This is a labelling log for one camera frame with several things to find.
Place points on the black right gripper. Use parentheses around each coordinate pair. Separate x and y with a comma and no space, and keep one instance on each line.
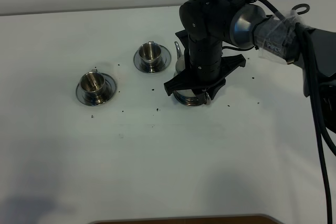
(205,69)

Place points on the steel saucer far left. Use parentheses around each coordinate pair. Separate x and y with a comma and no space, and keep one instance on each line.
(112,88)

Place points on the steel teacup far left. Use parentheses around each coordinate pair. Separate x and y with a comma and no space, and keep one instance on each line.
(93,88)

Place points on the stainless steel teapot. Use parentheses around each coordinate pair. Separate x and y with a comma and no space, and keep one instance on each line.
(179,67)

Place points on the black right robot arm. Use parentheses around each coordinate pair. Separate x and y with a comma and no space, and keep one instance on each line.
(209,23)

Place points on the steel teacup near teapot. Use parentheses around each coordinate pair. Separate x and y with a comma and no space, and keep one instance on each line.
(150,56)

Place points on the steel saucer near teapot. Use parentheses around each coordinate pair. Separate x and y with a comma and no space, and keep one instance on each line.
(165,61)

